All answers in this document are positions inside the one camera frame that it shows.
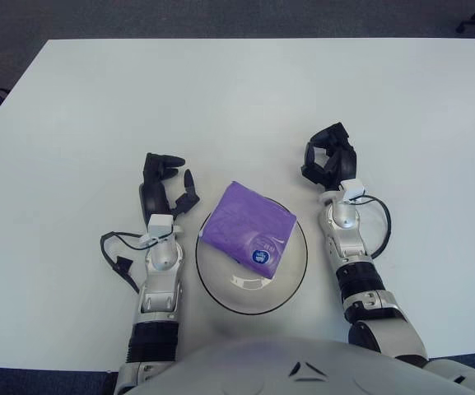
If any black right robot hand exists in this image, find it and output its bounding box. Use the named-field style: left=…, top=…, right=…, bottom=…
left=300, top=121, right=359, bottom=193

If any purple tissue paper pack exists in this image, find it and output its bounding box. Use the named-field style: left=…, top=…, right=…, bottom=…
left=198, top=179, right=297, bottom=280

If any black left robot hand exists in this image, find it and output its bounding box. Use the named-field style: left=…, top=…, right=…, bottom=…
left=138, top=151, right=202, bottom=225

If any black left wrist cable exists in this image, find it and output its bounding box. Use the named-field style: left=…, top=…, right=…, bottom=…
left=100, top=230, right=156, bottom=295

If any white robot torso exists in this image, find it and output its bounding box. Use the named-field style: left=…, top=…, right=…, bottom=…
left=115, top=335, right=475, bottom=395

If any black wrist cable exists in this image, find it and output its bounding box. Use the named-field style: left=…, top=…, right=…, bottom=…
left=100, top=230, right=156, bottom=295
left=356, top=196, right=391, bottom=261

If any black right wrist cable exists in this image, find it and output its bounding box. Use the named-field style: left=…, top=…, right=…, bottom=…
left=356, top=196, right=391, bottom=261

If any white plate with black rim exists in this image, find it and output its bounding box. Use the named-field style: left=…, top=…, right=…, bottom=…
left=194, top=197, right=309, bottom=316

